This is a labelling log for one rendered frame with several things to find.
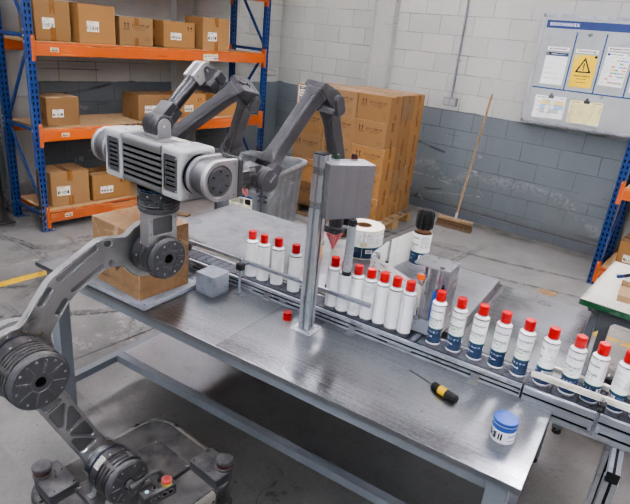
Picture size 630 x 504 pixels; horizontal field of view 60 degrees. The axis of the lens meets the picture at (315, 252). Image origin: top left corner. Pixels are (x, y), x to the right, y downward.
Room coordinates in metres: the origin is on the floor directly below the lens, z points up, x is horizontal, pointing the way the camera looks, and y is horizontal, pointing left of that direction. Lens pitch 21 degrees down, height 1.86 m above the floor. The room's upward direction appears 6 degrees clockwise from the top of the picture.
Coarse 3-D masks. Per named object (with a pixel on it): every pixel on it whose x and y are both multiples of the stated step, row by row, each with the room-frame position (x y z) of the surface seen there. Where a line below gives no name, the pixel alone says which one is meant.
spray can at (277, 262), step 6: (276, 240) 2.08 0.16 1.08; (282, 240) 2.08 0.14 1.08; (276, 246) 2.08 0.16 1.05; (282, 246) 2.09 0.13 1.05; (276, 252) 2.07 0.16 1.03; (282, 252) 2.07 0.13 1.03; (276, 258) 2.07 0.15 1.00; (282, 258) 2.08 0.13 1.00; (276, 264) 2.07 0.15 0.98; (282, 264) 2.08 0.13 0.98; (282, 270) 2.08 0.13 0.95; (270, 276) 2.08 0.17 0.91; (276, 276) 2.07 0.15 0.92; (270, 282) 2.08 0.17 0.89; (276, 282) 2.07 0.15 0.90
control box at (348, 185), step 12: (336, 168) 1.78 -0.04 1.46; (348, 168) 1.79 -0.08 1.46; (360, 168) 1.81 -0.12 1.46; (372, 168) 1.83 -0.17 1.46; (324, 180) 1.80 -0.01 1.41; (336, 180) 1.78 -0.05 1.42; (348, 180) 1.80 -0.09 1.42; (360, 180) 1.81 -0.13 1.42; (372, 180) 1.83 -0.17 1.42; (324, 192) 1.79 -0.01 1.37; (336, 192) 1.78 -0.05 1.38; (348, 192) 1.80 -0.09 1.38; (360, 192) 1.82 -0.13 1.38; (324, 204) 1.78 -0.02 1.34; (336, 204) 1.78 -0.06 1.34; (348, 204) 1.80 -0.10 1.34; (360, 204) 1.82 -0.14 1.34; (324, 216) 1.77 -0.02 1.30; (336, 216) 1.78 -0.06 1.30; (348, 216) 1.80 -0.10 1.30; (360, 216) 1.82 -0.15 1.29
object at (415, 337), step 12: (192, 252) 2.34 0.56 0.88; (216, 264) 2.23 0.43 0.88; (228, 264) 2.24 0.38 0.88; (276, 288) 2.04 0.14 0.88; (300, 288) 2.07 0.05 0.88; (324, 300) 1.98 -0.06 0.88; (336, 312) 1.88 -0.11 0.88; (372, 324) 1.82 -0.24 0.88; (408, 336) 1.75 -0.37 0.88; (420, 336) 1.76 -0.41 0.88; (432, 348) 1.68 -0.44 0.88; (444, 348) 1.69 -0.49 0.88; (468, 360) 1.63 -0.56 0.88; (480, 360) 1.64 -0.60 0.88; (492, 372) 1.57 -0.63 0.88; (504, 372) 1.58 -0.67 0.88; (528, 372) 1.59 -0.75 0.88
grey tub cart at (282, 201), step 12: (252, 156) 4.21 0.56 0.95; (288, 156) 5.04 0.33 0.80; (288, 168) 5.01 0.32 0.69; (300, 168) 4.86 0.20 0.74; (288, 180) 4.61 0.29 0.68; (300, 180) 4.90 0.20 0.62; (252, 192) 4.31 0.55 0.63; (276, 192) 4.41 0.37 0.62; (288, 192) 4.68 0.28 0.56; (216, 204) 4.39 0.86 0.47; (228, 204) 4.39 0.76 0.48; (240, 204) 4.35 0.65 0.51; (252, 204) 4.31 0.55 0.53; (264, 204) 4.29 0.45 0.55; (276, 204) 4.44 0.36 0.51; (288, 204) 4.72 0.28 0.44; (276, 216) 4.46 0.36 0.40; (288, 216) 4.74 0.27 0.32
